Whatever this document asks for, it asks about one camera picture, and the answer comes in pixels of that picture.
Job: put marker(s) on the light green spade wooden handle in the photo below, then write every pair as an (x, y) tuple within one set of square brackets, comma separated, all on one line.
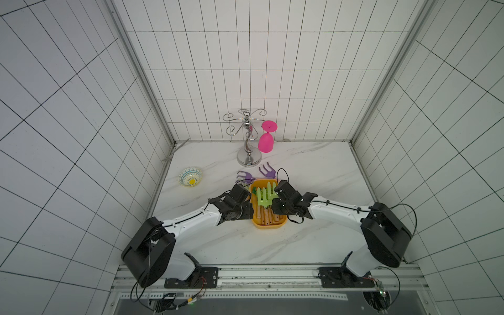
[(265, 198)]

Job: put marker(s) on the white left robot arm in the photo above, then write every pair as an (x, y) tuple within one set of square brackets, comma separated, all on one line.
[(148, 255)]

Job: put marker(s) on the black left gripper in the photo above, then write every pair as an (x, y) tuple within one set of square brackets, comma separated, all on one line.
[(248, 212)]

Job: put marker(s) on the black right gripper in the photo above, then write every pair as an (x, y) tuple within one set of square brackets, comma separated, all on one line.
[(281, 199)]

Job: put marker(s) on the purple rake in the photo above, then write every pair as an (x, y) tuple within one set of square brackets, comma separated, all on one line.
[(245, 178), (267, 171)]

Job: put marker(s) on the chrome cup holder stand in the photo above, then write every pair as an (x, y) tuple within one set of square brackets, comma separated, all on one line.
[(248, 155)]

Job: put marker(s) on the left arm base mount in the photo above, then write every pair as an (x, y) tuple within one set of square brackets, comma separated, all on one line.
[(188, 273)]

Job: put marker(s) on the aluminium front rail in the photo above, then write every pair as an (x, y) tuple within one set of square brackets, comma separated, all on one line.
[(241, 281)]

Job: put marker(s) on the blue yellow patterned bowl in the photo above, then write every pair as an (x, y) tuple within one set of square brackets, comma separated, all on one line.
[(190, 177)]

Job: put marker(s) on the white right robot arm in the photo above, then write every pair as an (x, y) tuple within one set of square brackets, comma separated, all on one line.
[(386, 237)]

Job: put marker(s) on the yellow storage box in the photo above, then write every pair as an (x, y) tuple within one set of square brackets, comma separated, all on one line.
[(260, 183)]

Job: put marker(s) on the pink plastic goblet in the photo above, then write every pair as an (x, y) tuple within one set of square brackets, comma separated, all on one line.
[(266, 142)]

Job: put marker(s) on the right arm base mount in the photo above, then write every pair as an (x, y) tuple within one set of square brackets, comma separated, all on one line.
[(342, 277)]

